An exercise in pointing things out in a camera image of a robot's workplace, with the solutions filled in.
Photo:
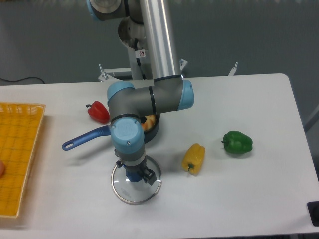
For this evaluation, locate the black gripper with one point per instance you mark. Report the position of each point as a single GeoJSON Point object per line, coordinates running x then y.
{"type": "Point", "coordinates": [136, 162]}

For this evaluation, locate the glass pot lid blue knob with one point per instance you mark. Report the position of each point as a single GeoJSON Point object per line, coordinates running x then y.
{"type": "Point", "coordinates": [131, 188]}

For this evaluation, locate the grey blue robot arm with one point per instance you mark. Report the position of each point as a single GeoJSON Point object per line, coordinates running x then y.
{"type": "Point", "coordinates": [128, 104]}

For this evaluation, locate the yellow bell pepper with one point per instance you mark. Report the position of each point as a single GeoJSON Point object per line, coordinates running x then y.
{"type": "Point", "coordinates": [193, 159]}

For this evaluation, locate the orange bread roll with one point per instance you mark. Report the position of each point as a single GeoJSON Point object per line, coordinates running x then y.
{"type": "Point", "coordinates": [148, 122]}

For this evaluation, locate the red bell pepper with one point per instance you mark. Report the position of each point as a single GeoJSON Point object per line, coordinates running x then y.
{"type": "Point", "coordinates": [98, 112]}

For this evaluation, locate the green bell pepper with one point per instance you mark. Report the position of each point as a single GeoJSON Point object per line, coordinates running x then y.
{"type": "Point", "coordinates": [235, 142]}

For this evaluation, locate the yellow woven basket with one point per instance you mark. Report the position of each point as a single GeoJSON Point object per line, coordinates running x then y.
{"type": "Point", "coordinates": [20, 124]}

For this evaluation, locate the black object at table edge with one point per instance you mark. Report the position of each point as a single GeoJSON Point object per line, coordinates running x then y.
{"type": "Point", "coordinates": [313, 208]}

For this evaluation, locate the grey table leg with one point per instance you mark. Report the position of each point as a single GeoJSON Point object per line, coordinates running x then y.
{"type": "Point", "coordinates": [312, 119]}

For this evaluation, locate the dark pot blue handle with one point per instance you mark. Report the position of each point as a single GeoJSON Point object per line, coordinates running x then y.
{"type": "Point", "coordinates": [105, 131]}

